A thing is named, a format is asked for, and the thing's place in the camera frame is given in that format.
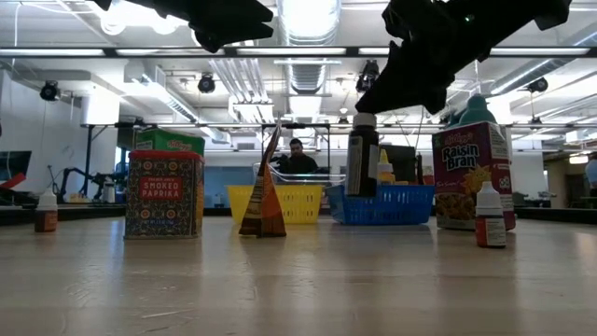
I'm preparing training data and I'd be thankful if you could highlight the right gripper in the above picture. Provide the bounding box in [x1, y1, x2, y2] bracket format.
[354, 0, 506, 117]

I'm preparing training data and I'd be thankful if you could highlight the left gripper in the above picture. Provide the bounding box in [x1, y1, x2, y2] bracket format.
[91, 0, 275, 54]

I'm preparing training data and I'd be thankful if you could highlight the yellow squeeze bottle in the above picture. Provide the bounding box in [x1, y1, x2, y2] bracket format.
[376, 148, 396, 186]

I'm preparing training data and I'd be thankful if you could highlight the blue plastic basket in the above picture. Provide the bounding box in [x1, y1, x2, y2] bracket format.
[325, 183, 436, 227]

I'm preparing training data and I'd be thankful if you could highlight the red-lidded smoked paprika tin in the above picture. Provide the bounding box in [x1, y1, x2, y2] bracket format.
[123, 149, 205, 241]

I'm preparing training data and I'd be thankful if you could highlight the brown triangular snack packet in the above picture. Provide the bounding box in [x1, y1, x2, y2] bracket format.
[238, 121, 288, 239]

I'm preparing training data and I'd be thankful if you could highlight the brown white-capped dropper bottle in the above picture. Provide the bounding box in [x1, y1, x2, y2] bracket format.
[34, 189, 60, 234]

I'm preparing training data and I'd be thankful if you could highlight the teal box grater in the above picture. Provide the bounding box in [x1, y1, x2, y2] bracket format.
[448, 94, 498, 128]

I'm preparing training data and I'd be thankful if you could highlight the black monitor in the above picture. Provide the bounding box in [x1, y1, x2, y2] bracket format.
[378, 144, 417, 186]

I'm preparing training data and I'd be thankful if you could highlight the Raisin Bran cereal box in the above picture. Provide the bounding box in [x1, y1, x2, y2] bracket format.
[431, 120, 517, 232]

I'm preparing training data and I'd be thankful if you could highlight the small green cereal box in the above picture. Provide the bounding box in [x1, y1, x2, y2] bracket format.
[134, 128, 206, 158]

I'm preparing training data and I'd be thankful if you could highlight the seated person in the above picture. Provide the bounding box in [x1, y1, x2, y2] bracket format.
[274, 137, 321, 176]

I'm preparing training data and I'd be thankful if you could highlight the clear plastic bin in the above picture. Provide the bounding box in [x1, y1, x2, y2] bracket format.
[251, 161, 349, 186]

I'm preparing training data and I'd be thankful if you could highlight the yellow plastic basket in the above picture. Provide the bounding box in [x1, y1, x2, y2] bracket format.
[227, 184, 326, 226]

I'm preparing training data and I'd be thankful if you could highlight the blue steel column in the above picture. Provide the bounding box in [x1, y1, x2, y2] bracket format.
[83, 124, 94, 195]

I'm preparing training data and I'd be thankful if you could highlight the red bar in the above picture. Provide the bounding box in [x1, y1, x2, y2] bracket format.
[0, 172, 27, 190]

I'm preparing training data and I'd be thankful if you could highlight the silver ventilation duct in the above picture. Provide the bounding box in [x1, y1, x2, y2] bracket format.
[277, 0, 344, 97]

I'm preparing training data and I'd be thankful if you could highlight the black wall screen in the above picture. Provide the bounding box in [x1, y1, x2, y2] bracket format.
[0, 149, 33, 182]

